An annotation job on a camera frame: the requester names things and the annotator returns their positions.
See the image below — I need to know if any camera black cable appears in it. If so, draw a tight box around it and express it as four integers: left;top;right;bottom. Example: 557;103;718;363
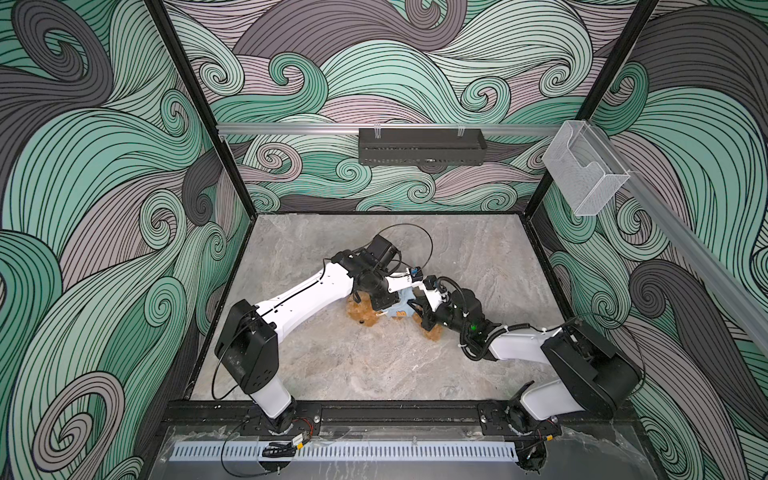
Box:
437;275;535;364
377;223;436;277

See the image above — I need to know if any aluminium rail back wall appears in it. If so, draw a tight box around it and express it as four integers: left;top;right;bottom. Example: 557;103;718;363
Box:
216;122;560;137

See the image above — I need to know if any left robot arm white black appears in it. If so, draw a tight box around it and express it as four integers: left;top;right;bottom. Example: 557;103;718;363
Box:
214;234;402;423

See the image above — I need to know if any aluminium rail wall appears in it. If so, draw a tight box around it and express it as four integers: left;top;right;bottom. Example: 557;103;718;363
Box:
216;122;560;137
597;130;767;351

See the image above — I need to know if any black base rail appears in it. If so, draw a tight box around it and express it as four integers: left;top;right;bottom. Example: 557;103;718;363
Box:
153;400;640;440

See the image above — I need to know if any clear plastic wall bin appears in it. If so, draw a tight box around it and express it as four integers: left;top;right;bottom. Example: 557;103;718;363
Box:
542;120;630;217

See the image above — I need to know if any light blue fleece hoodie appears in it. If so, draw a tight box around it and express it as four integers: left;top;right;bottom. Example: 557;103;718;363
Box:
384;288;416;319

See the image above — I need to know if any black wall tray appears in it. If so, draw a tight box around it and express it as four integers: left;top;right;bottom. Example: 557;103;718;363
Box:
358;129;488;167

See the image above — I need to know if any right camera black cable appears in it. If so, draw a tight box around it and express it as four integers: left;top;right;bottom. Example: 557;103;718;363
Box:
437;275;535;364

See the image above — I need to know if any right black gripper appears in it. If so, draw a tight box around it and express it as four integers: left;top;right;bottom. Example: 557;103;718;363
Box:
406;295;472;340

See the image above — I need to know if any brown teddy bear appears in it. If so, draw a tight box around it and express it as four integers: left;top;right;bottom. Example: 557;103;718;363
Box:
346;293;443;342

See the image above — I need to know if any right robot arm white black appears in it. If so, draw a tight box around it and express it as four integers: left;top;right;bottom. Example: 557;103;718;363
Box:
408;289;641;421

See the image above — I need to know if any aluminium rail right wall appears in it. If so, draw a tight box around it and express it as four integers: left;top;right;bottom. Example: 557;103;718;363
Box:
597;130;767;351

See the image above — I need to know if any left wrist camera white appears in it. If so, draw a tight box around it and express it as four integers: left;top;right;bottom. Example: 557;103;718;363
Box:
385;267;424;293

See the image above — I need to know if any white slotted cable duct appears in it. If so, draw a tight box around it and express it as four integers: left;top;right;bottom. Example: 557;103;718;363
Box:
169;440;518;462

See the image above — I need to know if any left camera black cable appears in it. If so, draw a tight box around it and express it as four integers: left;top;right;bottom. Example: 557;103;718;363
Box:
377;223;436;277

